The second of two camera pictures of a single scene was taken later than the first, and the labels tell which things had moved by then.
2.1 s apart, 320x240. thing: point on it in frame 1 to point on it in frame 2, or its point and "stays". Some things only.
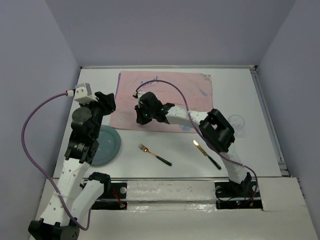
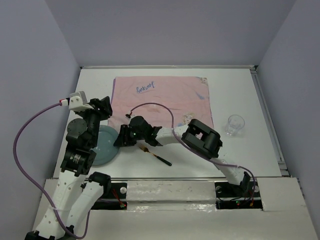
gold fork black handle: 160,158 stays
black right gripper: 140,118 to 122,140
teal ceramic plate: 109,144 stays
